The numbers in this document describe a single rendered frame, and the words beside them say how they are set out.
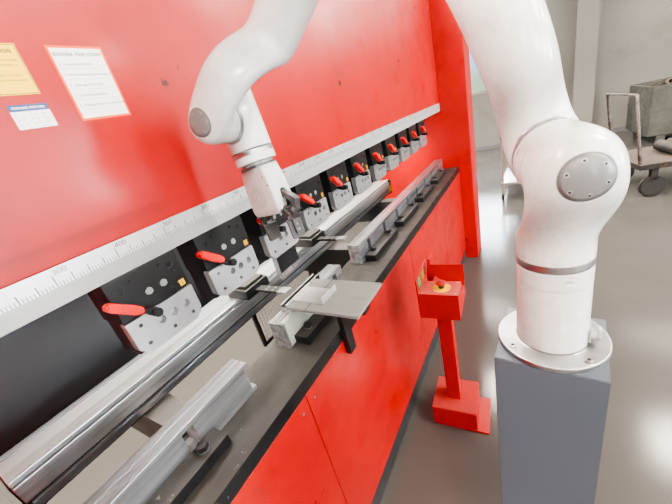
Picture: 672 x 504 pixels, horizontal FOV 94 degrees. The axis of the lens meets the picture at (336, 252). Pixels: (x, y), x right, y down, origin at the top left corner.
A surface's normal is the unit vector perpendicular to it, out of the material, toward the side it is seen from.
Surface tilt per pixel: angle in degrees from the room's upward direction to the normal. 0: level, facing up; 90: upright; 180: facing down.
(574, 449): 90
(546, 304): 90
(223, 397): 90
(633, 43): 90
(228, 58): 60
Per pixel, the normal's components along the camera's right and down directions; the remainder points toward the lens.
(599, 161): -0.22, 0.17
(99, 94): 0.85, 0.00
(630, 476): -0.24, -0.89
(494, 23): -0.50, 0.53
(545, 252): -0.68, 0.51
